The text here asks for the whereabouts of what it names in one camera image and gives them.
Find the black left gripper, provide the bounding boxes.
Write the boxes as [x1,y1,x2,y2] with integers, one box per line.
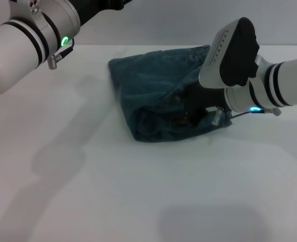
[72,0,134,33]

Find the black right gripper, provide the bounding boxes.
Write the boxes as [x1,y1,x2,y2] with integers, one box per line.
[164,84,231,129]

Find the blue denim shorts with cartoon print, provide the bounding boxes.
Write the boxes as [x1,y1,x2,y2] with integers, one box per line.
[108,44,234,144]

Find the white tablecloth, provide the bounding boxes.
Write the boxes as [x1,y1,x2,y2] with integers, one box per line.
[0,43,297,242]

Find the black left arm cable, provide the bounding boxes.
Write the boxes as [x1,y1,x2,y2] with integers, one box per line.
[54,37,76,58]

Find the grey right arm cable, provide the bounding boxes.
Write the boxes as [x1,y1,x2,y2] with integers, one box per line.
[210,105,265,127]

